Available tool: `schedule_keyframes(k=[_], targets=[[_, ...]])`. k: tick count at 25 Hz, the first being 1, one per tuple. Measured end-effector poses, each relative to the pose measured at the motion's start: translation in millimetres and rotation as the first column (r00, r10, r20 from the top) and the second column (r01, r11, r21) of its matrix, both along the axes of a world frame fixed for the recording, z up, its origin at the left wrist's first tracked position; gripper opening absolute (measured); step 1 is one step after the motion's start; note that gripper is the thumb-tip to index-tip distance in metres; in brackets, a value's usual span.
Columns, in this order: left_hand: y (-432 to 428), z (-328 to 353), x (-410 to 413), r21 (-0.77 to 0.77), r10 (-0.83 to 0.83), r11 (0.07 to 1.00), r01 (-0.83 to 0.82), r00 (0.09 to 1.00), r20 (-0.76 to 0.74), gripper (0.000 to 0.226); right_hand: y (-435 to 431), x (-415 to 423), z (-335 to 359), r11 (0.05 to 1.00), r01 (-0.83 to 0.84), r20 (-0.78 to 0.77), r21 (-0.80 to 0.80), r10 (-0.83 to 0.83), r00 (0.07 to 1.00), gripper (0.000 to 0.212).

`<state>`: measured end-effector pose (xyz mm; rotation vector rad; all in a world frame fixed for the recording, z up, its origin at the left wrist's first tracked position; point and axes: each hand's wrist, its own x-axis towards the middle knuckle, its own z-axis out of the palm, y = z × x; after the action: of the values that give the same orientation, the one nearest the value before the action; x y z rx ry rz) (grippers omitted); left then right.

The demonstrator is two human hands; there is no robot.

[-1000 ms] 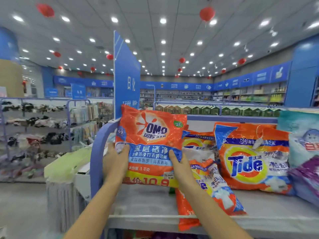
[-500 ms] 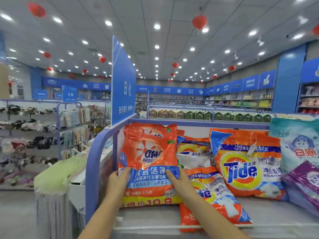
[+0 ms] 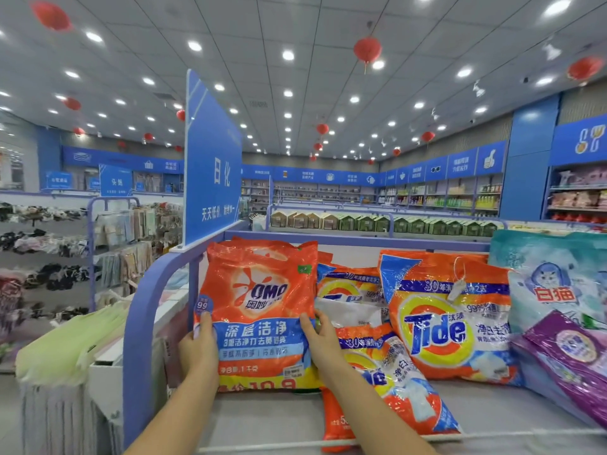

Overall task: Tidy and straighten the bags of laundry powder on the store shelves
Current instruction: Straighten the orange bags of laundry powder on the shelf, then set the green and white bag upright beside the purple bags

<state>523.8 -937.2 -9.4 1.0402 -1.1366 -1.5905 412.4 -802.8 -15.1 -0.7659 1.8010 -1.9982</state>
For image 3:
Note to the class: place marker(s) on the purple detergent bag white label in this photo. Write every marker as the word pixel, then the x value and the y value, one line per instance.
pixel 569 360

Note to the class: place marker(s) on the wall rack with pink goods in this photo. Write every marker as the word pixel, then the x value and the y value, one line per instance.
pixel 578 194

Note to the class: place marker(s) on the far wall racks with goods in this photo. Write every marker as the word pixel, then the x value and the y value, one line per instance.
pixel 379 196

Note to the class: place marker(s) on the row of green boxes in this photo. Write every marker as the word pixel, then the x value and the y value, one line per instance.
pixel 379 223

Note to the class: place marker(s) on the grey shelf with blue frame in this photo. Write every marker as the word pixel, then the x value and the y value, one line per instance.
pixel 275 421

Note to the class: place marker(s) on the ceiling spotlights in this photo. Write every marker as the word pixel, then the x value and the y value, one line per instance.
pixel 287 55

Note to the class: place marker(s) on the white grey detergent bag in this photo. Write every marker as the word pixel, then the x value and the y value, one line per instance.
pixel 346 313

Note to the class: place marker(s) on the blue wall sign band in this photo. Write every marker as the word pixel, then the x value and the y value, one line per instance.
pixel 313 175

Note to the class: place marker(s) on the small blue hanging sign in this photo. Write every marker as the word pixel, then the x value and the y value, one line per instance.
pixel 116 180

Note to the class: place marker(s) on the person's right hand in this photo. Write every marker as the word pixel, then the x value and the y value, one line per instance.
pixel 327 350

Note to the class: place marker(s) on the person's right forearm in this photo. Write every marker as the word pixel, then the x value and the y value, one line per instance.
pixel 379 417

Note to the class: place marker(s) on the blue aisle sign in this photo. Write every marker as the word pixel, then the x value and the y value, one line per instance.
pixel 213 166

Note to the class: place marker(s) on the small orange detergent bag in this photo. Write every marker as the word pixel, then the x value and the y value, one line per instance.
pixel 256 279

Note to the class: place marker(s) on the hanging red lanterns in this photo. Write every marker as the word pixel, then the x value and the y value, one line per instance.
pixel 367 49

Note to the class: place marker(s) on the pale green flat packages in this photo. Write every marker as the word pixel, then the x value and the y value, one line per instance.
pixel 76 341

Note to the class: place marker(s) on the large orange detergent bag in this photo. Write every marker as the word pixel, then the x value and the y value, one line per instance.
pixel 398 384
pixel 446 327
pixel 346 284

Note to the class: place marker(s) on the teal detergent bag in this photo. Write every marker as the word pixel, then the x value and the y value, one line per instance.
pixel 550 279

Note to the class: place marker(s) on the blue sign with utensil icons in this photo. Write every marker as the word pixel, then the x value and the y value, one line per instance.
pixel 580 139

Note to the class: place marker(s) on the display rack with packaged goods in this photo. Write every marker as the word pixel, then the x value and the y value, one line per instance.
pixel 57 241

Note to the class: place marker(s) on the person's left forearm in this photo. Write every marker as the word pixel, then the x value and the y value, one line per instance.
pixel 175 417

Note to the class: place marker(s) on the person's left hand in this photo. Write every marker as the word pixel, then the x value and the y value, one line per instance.
pixel 199 353

